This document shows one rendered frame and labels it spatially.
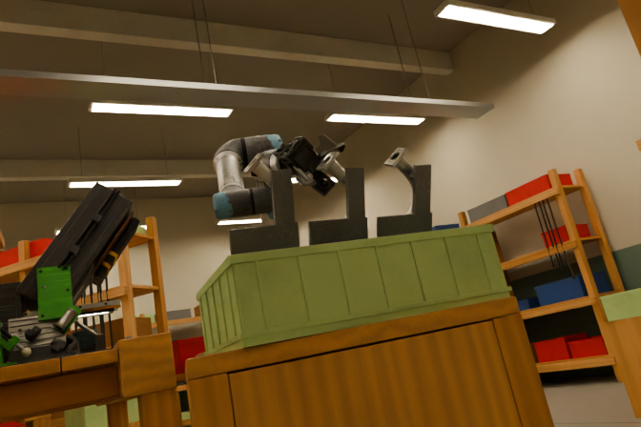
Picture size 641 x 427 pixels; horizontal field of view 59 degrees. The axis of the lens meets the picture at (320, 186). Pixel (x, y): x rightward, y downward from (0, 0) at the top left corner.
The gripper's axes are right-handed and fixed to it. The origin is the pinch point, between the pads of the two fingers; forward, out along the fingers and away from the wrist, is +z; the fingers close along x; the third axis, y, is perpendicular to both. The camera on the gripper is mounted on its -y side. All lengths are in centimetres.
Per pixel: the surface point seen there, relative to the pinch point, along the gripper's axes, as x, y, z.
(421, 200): 7.7, -20.2, 8.5
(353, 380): -36.5, -20.5, 26.8
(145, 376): -65, -12, -37
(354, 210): -5.1, -9.5, 5.0
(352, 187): -1.6, -5.5, 5.0
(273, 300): -34.5, -1.1, 18.9
